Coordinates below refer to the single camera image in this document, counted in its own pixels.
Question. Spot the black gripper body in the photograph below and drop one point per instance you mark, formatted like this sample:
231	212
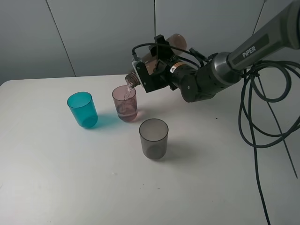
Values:
180	73

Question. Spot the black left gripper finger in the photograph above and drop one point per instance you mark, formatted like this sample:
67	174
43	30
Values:
160	68

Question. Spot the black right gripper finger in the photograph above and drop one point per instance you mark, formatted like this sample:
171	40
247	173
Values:
159	52

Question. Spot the brown translucent water bottle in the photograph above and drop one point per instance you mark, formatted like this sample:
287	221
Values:
141	52

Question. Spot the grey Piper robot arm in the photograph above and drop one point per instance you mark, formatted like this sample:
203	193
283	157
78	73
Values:
222	70

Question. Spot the pink translucent plastic cup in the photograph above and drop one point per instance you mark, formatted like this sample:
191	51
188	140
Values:
125	104

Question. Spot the grey translucent plastic cup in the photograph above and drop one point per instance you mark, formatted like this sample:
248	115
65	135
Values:
154	136

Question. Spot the teal translucent plastic cup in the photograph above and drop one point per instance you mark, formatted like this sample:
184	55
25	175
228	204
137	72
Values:
82	107

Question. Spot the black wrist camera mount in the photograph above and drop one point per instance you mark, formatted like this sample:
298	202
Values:
150	82

